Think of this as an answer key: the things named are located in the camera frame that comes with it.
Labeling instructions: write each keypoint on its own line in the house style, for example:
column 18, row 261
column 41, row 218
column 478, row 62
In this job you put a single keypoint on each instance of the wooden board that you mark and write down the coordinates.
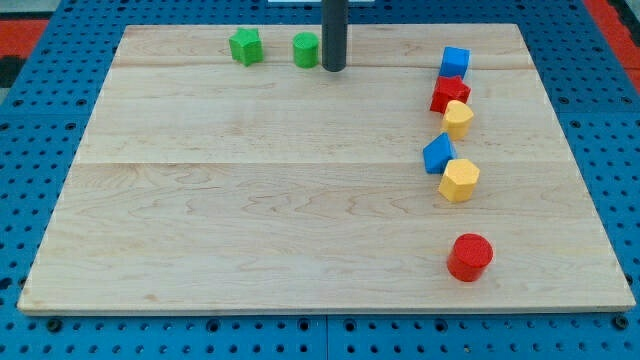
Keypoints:
column 205, row 187

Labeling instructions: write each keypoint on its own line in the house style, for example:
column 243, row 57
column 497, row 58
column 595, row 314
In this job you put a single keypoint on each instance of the yellow rounded block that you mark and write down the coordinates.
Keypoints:
column 456, row 119

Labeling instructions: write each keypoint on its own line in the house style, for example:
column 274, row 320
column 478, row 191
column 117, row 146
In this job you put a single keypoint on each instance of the red cylinder block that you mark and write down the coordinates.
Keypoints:
column 469, row 257

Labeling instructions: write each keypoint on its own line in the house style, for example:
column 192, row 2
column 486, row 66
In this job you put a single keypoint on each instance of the green cylinder block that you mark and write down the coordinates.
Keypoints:
column 305, row 49

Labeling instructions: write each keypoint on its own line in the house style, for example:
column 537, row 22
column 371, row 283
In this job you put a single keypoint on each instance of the yellow hexagon block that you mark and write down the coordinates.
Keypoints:
column 459, row 180

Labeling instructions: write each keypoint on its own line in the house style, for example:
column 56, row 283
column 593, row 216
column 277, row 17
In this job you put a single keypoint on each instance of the red star block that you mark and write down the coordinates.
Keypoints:
column 447, row 89

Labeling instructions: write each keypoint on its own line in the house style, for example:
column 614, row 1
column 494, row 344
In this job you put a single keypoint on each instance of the green star block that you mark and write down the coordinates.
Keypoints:
column 246, row 46

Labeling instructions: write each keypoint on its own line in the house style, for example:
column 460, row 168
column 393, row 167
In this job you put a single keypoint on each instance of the blue angled block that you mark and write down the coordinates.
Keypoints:
column 438, row 153

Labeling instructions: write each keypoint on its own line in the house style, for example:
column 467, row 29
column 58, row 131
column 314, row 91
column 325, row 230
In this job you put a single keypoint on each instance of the blue cube block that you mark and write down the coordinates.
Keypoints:
column 455, row 62

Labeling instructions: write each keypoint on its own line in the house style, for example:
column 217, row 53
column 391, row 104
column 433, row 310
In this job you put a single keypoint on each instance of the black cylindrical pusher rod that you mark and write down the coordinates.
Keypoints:
column 334, row 26

